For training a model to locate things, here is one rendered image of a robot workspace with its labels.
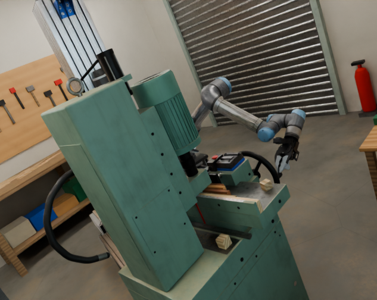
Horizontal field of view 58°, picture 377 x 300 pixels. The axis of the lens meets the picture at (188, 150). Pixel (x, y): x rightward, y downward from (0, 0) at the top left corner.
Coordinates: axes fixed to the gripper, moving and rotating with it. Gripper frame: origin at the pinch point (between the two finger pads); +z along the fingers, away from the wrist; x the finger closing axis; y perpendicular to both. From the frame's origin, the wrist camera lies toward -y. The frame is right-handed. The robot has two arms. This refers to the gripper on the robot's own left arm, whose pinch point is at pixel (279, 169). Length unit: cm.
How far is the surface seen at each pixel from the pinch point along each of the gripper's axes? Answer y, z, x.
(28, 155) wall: -16, 0, 344
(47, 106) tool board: -29, -66, 342
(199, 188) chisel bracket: -35.8, 28.6, 8.1
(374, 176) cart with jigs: 80, -39, -12
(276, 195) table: -23.1, 23.1, -19.5
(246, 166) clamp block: -18.6, 8.7, 3.3
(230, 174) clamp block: -26.2, 16.4, 4.1
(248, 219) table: -27.5, 35.6, -14.0
